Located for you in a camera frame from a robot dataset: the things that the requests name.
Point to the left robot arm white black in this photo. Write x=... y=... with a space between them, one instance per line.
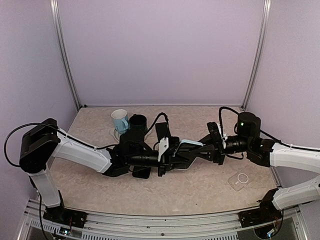
x=131 y=154

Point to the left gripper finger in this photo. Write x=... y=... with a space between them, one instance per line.
x=181 y=165
x=185 y=150

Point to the white grey ringed plate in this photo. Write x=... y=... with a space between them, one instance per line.
x=115 y=134

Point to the dark green ceramic mug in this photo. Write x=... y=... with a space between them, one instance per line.
x=138 y=122

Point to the right aluminium frame post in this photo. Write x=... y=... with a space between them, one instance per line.
x=258 y=53

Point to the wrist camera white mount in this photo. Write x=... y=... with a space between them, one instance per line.
x=162 y=147
x=223 y=136

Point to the clear magsafe phone case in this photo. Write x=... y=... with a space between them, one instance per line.
x=242 y=178

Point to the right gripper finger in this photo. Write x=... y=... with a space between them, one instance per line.
x=203 y=154
x=207 y=141

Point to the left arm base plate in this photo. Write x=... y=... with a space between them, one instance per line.
x=65 y=216

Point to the light blue ceramic mug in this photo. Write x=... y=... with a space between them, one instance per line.
x=120 y=120

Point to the front aluminium rail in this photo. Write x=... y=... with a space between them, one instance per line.
x=107 y=226

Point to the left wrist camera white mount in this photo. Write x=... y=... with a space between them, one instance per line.
x=162 y=147

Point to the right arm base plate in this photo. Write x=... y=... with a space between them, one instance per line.
x=258 y=216

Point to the black phone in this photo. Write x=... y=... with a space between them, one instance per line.
x=162 y=130
x=184 y=156

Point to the light blue phone case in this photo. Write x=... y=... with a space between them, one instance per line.
x=189 y=142

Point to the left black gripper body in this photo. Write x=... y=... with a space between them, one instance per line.
x=164 y=163

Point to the black phone case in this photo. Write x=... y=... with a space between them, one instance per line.
x=143 y=173

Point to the aluminium frame post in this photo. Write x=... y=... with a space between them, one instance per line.
x=258 y=53
x=54 y=5

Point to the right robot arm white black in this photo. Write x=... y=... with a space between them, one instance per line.
x=265 y=152

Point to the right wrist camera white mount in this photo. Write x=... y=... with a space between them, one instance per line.
x=223 y=136

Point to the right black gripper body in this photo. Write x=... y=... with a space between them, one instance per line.
x=220 y=155

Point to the left aluminium frame post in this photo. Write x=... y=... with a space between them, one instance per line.
x=54 y=5

